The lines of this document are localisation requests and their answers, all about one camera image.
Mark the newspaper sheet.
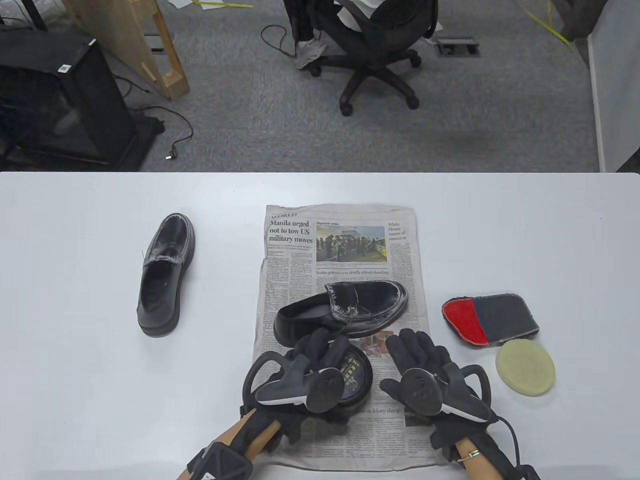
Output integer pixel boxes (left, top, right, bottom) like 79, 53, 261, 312
252, 203, 451, 474

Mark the black leather shoe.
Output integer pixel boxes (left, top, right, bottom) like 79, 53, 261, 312
273, 280, 410, 349
136, 213, 196, 339

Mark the black right wrist camera strap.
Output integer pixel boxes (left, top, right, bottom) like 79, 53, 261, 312
500, 462, 542, 480

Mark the wooden frame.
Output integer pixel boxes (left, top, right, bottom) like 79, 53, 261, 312
62, 0, 191, 100

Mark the black left wrist camera strap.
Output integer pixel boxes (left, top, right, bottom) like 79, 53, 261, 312
187, 434, 254, 480

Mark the person's left hand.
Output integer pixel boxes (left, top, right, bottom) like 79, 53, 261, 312
240, 327, 362, 446

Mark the red and grey polishing cloth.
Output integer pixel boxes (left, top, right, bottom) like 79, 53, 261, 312
441, 292, 541, 347

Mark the thin black floor cable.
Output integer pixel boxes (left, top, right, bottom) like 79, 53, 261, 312
260, 24, 302, 57

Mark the black power cable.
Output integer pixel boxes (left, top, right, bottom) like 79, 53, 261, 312
112, 74, 195, 162

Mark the black leather care cream tin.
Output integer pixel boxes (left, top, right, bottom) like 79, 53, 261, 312
327, 342, 375, 417

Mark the floor socket box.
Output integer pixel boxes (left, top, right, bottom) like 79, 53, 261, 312
433, 37, 481, 59

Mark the black swivel office chair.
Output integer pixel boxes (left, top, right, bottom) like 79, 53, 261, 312
287, 0, 441, 117

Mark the person's right forearm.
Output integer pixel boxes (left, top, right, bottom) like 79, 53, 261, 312
452, 435, 502, 480

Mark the black cabinet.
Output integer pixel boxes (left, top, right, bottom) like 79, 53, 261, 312
0, 25, 166, 172

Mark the black left hand controller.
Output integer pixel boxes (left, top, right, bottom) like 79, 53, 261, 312
243, 350, 346, 414

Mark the yellow floor tape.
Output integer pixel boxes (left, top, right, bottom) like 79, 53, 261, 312
520, 0, 574, 47

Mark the black hand controller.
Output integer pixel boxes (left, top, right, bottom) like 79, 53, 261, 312
243, 350, 346, 414
399, 362, 494, 427

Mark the black right hand controller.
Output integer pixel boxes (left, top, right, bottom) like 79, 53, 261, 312
399, 362, 494, 427

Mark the white partition panel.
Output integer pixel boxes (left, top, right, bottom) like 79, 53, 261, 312
587, 0, 640, 174

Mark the round yellow polishing sponge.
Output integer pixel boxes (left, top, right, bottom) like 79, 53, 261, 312
495, 338, 556, 399

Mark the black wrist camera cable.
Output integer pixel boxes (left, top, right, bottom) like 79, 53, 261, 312
492, 414, 524, 472

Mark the black wrist camera strap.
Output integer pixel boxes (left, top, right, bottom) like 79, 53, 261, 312
500, 462, 542, 480
187, 434, 254, 480

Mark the person's right hand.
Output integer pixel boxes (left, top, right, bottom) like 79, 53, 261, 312
380, 328, 494, 451

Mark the black cream tin lid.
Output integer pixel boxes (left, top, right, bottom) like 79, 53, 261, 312
337, 343, 375, 403

